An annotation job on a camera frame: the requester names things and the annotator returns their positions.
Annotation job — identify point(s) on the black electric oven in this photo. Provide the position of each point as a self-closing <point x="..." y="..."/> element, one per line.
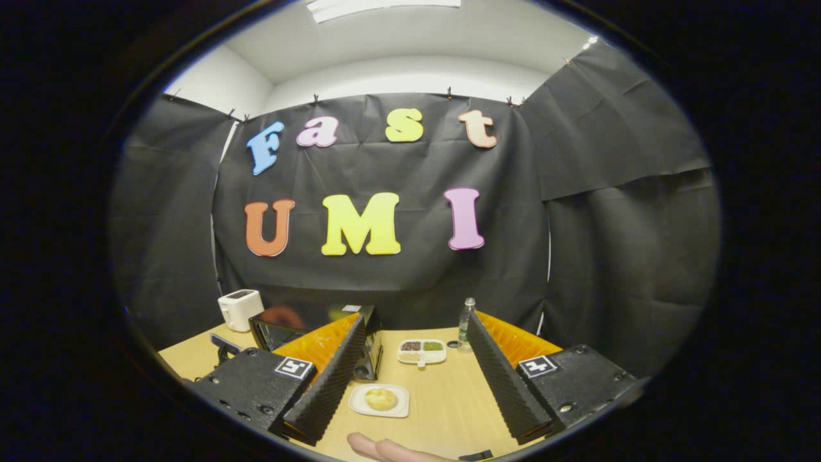
<point x="282" y="324"/>

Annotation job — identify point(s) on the clear plastic water bottle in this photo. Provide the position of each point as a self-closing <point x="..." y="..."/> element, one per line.
<point x="466" y="324"/>

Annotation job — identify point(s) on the white square plate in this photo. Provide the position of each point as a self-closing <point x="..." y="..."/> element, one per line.
<point x="359" y="404"/>

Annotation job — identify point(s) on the white divided dish with grains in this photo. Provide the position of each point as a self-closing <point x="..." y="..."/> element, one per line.
<point x="421" y="351"/>

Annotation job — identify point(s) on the large ceiling light panel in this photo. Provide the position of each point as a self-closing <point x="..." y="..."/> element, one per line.
<point x="385" y="8"/>

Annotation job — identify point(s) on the black backdrop cloth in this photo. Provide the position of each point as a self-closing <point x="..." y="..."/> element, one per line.
<point x="397" y="282"/>

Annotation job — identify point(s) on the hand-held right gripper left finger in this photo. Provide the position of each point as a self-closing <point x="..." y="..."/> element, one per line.
<point x="333" y="378"/>

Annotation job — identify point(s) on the white toaster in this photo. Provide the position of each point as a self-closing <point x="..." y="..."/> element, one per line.
<point x="240" y="311"/>

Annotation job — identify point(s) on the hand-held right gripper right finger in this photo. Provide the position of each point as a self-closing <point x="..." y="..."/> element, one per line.
<point x="500" y="375"/>

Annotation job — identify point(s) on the small ceiling light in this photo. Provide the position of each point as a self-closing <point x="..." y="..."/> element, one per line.
<point x="590" y="42"/>

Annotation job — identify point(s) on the golden bread bun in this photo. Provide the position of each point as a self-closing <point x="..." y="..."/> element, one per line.
<point x="381" y="399"/>

